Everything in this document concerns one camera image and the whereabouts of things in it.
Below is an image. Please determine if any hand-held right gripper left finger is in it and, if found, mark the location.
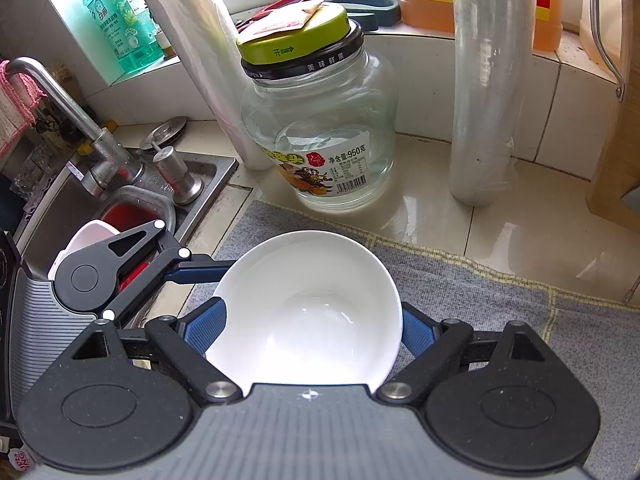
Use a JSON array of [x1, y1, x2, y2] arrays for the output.
[[70, 296, 246, 406]]

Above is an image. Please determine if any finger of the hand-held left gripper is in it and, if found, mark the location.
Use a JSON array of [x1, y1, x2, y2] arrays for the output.
[[80, 219, 236, 325]]

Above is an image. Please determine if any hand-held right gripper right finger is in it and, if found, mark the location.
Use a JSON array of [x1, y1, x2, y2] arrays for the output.
[[375, 306, 548, 406]]

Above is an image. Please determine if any plain white bowl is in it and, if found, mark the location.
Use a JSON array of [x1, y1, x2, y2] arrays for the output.
[[204, 230, 404, 393]]

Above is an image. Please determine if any grey and teal checked towel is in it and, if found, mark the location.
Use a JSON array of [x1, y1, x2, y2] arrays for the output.
[[177, 200, 640, 480]]

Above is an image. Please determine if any red plastic basin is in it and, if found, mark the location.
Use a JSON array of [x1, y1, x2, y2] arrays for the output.
[[100, 200, 166, 296]]

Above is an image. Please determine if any stainless steel sink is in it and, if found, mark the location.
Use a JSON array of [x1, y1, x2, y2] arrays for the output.
[[0, 147, 241, 321]]

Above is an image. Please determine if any metal sink soap dispenser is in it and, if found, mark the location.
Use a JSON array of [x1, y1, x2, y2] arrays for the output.
[[151, 142, 205, 206]]

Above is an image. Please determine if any white colander basket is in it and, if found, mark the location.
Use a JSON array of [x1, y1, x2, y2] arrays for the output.
[[47, 222, 121, 281]]

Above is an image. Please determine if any metal sink strainer lid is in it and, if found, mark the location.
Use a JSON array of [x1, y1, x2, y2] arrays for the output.
[[139, 116, 188, 152]]

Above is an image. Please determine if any glass jar with green lid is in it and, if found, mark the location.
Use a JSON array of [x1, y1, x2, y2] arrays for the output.
[[237, 2, 398, 211]]

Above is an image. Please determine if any metal faucet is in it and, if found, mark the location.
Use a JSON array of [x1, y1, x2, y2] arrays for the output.
[[5, 56, 146, 196]]

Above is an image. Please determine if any white plastic bag roll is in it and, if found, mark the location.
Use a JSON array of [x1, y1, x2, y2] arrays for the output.
[[124, 0, 268, 171]]

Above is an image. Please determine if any pink dishcloth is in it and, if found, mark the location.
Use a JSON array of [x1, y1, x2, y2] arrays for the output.
[[0, 60, 43, 156]]

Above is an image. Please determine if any clear plastic wrap roll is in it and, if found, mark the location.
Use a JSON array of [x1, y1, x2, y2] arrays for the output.
[[447, 0, 536, 207]]

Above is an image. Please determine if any green dish soap bottle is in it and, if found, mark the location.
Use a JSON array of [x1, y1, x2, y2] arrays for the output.
[[82, 0, 163, 73]]

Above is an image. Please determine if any bamboo cutting board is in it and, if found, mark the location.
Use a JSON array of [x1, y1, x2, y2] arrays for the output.
[[585, 0, 640, 226]]

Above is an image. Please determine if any small red and white packet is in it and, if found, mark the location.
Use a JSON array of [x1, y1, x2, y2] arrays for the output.
[[250, 0, 326, 36]]

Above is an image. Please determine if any orange cooking oil bottle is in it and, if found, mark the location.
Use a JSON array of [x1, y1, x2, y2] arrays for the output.
[[392, 0, 563, 52]]

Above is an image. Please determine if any dark teal ring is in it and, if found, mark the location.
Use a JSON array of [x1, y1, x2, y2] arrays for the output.
[[327, 0, 401, 31]]

